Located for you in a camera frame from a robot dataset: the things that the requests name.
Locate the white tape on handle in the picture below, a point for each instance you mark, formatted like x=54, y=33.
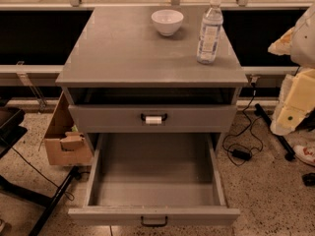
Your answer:
x=153, y=120

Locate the white ceramic bowl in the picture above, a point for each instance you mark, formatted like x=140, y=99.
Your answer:
x=167, y=22

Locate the grey drawer cabinet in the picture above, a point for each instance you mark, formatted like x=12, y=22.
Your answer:
x=121, y=59

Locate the black chair base left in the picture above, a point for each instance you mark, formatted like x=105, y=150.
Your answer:
x=26, y=165

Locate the clear plastic water bottle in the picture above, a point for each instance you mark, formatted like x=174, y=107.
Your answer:
x=210, y=31

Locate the grey top drawer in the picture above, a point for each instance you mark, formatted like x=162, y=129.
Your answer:
x=131, y=118

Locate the clear acrylic bracket left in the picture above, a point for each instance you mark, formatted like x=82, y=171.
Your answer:
x=27, y=82

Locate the white red sneaker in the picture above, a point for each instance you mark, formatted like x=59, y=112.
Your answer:
x=305, y=154

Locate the grey drawer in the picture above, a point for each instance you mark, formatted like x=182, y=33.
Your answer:
x=154, y=180
x=131, y=118

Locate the brown cardboard box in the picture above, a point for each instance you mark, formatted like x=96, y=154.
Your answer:
x=64, y=144

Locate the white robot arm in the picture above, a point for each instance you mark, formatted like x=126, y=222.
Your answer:
x=297, y=96

